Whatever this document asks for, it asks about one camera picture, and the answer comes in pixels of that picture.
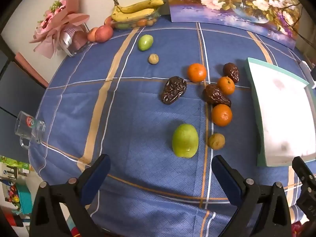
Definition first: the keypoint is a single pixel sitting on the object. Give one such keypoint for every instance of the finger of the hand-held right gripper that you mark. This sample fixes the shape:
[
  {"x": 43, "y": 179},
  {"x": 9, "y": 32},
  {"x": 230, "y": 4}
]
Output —
[{"x": 302, "y": 169}]

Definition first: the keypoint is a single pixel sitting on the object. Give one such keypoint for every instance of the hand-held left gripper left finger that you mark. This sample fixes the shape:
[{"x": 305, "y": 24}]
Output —
[{"x": 97, "y": 180}]

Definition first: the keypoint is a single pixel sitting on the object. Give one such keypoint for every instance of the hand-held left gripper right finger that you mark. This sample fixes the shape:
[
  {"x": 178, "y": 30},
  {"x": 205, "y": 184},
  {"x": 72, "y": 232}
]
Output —
[{"x": 223, "y": 177}]

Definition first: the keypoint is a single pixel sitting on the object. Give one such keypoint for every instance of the large green jujube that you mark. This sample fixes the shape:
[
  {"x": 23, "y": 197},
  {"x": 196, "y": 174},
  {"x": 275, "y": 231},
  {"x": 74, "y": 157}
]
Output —
[{"x": 185, "y": 140}]

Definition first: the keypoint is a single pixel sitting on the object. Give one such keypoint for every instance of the white tray with green rim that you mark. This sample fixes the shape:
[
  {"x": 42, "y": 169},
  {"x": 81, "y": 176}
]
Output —
[{"x": 281, "y": 118}]

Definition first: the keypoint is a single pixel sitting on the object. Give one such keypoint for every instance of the mandarin orange with stem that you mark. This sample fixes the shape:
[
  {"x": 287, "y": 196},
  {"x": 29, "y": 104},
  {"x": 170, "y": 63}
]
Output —
[{"x": 226, "y": 86}]

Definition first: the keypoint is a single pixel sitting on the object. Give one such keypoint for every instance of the large brown wrinkled date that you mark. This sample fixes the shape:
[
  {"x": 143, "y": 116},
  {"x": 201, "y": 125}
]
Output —
[{"x": 173, "y": 90}]

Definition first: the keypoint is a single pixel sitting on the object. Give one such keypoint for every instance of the small green mango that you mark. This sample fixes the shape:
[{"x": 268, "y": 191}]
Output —
[{"x": 145, "y": 42}]

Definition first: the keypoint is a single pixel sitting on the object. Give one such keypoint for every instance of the blue plaid tablecloth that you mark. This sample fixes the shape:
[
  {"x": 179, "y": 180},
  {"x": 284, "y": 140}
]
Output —
[{"x": 138, "y": 118}]

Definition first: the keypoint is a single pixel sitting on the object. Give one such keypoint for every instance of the colourful printed packaging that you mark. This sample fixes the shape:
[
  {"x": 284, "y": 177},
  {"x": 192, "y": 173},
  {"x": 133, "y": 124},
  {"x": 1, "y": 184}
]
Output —
[{"x": 17, "y": 195}]

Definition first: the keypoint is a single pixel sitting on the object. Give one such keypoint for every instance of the glass mug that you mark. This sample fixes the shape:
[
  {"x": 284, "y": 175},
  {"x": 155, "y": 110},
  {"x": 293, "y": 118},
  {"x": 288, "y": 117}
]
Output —
[{"x": 29, "y": 129}]

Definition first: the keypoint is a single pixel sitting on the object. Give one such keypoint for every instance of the black charger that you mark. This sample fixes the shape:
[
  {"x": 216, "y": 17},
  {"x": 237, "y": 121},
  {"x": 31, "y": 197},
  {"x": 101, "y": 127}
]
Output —
[{"x": 314, "y": 72}]

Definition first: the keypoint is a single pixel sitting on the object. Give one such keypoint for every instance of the white power strip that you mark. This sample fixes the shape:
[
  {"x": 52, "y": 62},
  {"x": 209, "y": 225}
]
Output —
[{"x": 305, "y": 71}]

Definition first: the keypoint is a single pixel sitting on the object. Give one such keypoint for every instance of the pale orange apple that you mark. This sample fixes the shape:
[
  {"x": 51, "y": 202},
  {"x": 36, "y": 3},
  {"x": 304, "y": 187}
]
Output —
[{"x": 91, "y": 34}]

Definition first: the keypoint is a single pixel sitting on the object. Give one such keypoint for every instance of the red apple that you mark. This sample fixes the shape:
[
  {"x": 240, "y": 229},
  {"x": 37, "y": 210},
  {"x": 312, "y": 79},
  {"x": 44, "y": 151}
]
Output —
[
  {"x": 108, "y": 21},
  {"x": 103, "y": 33}
]

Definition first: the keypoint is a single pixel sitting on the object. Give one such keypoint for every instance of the clear plastic fruit container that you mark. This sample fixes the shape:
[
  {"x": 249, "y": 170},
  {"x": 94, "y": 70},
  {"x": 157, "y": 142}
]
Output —
[{"x": 138, "y": 24}]

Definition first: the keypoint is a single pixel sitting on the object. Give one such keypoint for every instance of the pink flower bouquet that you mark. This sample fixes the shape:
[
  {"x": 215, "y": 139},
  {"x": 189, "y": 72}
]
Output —
[{"x": 58, "y": 22}]

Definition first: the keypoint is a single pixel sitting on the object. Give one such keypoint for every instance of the yellow banana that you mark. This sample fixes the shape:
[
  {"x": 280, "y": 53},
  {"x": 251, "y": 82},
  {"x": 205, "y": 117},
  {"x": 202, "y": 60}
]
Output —
[
  {"x": 130, "y": 15},
  {"x": 140, "y": 5}
]

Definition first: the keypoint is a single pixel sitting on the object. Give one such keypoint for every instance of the flower painting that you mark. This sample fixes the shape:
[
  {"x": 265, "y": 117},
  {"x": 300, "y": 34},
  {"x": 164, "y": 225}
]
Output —
[{"x": 229, "y": 2}]

